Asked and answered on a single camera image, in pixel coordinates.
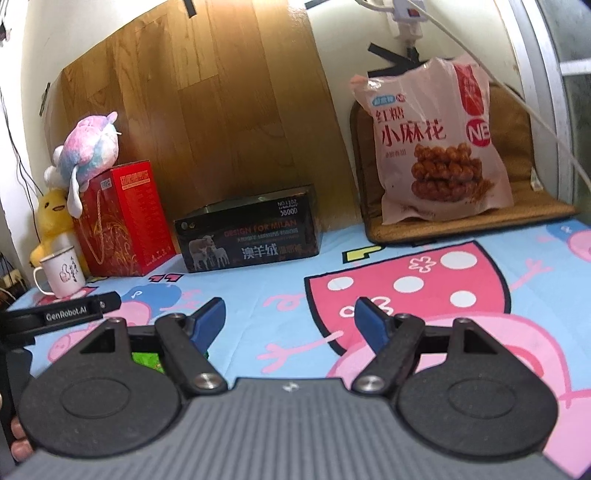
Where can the blue cartoon pig blanket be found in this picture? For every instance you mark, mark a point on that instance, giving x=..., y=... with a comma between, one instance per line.
x=461, y=277

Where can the white power strip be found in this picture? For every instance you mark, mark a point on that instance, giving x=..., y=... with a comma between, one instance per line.
x=404, y=16

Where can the small dark green packet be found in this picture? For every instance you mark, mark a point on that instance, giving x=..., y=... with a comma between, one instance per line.
x=147, y=361

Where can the wooden board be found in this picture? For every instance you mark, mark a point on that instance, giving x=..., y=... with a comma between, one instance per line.
x=207, y=101

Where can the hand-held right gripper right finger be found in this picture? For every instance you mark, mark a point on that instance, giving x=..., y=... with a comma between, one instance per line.
x=369, y=323

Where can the black tape strip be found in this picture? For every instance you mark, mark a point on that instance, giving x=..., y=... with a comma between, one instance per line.
x=392, y=57

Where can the grey window frame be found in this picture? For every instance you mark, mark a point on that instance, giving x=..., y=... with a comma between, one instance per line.
x=549, y=69

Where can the white enamel mug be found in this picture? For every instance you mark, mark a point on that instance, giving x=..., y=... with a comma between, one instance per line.
x=64, y=274

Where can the brown seat cushion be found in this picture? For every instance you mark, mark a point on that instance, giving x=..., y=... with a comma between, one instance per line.
x=521, y=152

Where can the person's left hand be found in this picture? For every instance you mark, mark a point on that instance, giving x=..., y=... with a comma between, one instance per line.
x=19, y=443

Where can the pink and blue plush toy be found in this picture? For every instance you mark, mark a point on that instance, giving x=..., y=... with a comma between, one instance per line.
x=90, y=147

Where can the yellow duck plush toy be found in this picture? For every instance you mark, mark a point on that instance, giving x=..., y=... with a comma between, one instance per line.
x=55, y=217

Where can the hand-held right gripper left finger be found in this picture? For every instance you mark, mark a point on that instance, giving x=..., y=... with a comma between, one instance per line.
x=207, y=323

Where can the red gift box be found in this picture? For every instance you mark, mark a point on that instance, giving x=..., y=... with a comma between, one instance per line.
x=124, y=217

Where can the large pink snack bag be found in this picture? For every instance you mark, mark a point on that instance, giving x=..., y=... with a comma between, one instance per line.
x=434, y=138

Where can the black cardboard box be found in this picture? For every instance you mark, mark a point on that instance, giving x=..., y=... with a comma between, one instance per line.
x=249, y=235

